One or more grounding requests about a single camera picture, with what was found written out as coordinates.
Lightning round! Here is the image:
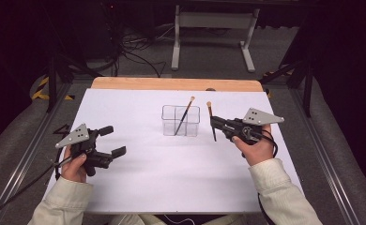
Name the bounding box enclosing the white metal stand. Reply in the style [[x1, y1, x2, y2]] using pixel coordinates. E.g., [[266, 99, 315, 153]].
[[171, 4, 261, 73]]

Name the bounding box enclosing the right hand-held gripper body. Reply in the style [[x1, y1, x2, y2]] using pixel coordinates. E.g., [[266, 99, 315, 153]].
[[221, 107, 285, 146]]

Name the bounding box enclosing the black tripod stand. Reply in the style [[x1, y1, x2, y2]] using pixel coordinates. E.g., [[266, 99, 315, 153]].
[[259, 59, 314, 118], [45, 51, 104, 113]]

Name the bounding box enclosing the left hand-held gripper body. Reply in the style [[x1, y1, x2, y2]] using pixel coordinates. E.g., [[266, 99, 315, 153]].
[[54, 123, 115, 177]]

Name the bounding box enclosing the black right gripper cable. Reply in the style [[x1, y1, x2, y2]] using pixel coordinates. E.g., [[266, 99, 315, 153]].
[[256, 128, 280, 225]]

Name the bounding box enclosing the thin white cable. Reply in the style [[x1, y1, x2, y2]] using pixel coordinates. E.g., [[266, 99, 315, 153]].
[[163, 214, 196, 225]]

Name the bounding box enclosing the black makeup brush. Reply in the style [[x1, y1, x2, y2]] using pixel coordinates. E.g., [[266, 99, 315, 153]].
[[174, 96, 196, 137], [206, 100, 218, 143]]

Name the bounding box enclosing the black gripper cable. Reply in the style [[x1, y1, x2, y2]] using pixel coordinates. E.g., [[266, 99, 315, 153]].
[[0, 148, 73, 225], [256, 128, 280, 225]]

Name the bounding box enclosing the yellow black hazard tape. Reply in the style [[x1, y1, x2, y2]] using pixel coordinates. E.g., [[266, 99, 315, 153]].
[[30, 76, 76, 101]]

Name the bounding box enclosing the person's right hand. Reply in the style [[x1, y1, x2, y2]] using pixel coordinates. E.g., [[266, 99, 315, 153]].
[[231, 124, 275, 168]]

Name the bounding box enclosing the aluminium floor rail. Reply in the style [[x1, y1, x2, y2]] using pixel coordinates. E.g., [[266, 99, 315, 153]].
[[288, 88, 364, 225], [0, 82, 73, 225]]

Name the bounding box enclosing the black floor tape mark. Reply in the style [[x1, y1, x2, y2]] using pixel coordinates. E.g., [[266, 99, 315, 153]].
[[53, 124, 71, 136]]

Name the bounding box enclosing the person's left leg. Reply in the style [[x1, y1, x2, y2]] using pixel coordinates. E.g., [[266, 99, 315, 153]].
[[107, 214, 168, 225]]

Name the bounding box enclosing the white table mat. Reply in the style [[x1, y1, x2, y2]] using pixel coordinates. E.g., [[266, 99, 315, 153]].
[[43, 88, 305, 215]]

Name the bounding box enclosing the bundle of floor cables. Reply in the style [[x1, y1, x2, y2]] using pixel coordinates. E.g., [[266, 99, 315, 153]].
[[102, 22, 176, 78]]

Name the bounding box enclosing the clear plastic organizer box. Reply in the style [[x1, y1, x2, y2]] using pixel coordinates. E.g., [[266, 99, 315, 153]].
[[160, 104, 202, 138]]

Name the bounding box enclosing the person's left hand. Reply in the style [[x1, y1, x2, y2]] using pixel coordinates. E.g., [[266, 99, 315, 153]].
[[60, 144, 88, 184]]

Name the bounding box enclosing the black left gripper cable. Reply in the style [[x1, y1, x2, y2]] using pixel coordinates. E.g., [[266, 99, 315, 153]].
[[0, 148, 73, 225]]

